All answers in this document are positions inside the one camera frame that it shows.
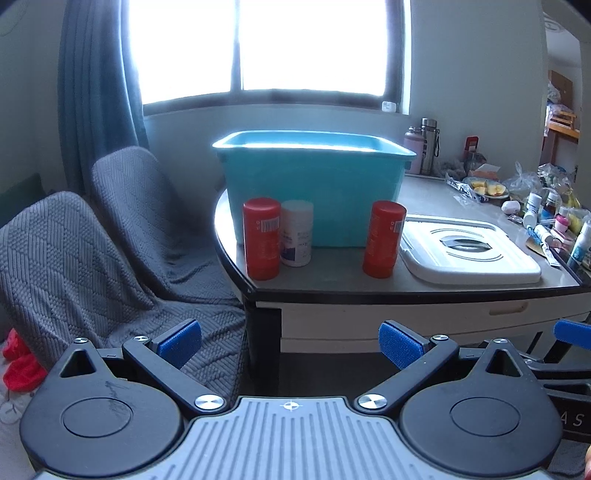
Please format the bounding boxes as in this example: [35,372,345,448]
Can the grey top desk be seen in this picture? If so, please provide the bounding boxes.
[213,173,591,398]

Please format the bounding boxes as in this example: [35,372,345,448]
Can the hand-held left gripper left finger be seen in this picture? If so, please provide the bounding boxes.
[59,318,230,414]

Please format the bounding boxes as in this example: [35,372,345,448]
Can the white bottle with teal print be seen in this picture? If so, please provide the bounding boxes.
[570,220,591,266]

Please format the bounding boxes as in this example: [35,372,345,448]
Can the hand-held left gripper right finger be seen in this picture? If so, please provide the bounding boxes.
[355,319,539,414]

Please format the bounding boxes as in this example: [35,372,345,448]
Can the steel thermos bottle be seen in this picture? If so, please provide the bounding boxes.
[419,117,440,176]

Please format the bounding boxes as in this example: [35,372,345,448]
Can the dark blue curtain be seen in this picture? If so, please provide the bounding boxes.
[58,0,149,197]

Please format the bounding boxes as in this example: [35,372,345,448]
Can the teal plastic storage bin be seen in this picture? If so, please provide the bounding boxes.
[212,130,417,248]

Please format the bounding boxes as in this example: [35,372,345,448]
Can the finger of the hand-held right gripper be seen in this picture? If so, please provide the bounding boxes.
[526,318,591,367]

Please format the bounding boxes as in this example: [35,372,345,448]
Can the pink thermos bottle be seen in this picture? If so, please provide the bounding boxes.
[403,127,423,175]

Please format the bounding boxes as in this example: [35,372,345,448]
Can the white pill bottle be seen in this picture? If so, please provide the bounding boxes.
[280,200,314,267]

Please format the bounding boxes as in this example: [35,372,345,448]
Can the red canister with barcode label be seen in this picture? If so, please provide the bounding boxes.
[243,198,282,281]

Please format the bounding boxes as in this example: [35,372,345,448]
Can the white desk drawer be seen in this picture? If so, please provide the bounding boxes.
[279,302,591,343]

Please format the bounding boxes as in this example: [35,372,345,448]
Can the white plastic bin lid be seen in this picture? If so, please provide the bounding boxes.
[399,215,542,284]

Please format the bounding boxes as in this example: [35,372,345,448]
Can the plate of sliced fruit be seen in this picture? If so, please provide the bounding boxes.
[463,176,511,200]

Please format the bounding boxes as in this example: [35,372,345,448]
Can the window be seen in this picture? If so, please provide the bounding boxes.
[121,0,413,116]

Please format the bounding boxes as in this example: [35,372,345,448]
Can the wooden shelf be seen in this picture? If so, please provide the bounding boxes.
[546,104,581,139]

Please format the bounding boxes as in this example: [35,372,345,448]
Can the red cloth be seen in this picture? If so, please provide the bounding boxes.
[2,329,48,394]

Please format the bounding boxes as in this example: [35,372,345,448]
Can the grey knit covered chair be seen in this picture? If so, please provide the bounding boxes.
[90,145,245,308]
[0,191,247,402]

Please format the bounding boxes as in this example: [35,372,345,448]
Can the clear plastic bag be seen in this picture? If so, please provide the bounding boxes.
[505,161,546,204]

